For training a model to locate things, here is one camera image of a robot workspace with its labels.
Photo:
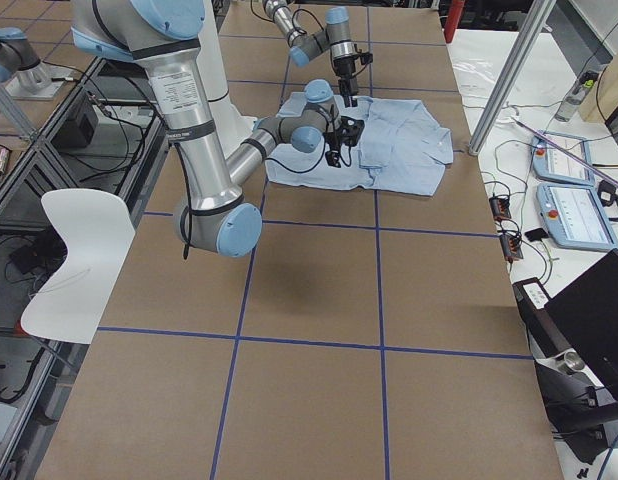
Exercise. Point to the aluminium frame post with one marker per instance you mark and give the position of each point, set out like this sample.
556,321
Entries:
521,49

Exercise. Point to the red cylinder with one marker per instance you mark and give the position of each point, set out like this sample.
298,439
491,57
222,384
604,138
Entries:
454,16

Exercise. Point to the blue teach pendant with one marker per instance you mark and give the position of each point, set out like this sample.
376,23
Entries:
551,164
574,217

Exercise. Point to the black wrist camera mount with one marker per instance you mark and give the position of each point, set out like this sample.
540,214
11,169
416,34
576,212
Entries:
365,57
350,131

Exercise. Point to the black power strip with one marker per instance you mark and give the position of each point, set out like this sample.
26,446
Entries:
511,247
500,208

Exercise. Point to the black laptop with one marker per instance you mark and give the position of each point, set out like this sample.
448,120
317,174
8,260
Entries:
586,314

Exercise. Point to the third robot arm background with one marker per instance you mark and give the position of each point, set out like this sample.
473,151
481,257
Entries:
16,53

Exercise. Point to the light blue button-up shirt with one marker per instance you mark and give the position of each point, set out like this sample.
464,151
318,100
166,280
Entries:
402,149

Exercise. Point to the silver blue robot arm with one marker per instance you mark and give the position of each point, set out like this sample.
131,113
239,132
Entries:
163,37
334,38

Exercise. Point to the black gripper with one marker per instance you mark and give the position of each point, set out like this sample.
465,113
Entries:
344,67
347,128

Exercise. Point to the white plastic chair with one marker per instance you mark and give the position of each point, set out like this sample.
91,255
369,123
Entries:
97,231

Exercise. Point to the clear water bottle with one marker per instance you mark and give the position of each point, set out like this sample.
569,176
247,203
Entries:
575,96

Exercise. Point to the lower blue teach pendant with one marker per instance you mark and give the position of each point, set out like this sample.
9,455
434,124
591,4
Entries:
574,217

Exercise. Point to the upper blue teach pendant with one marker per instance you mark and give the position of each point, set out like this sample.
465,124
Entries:
551,164

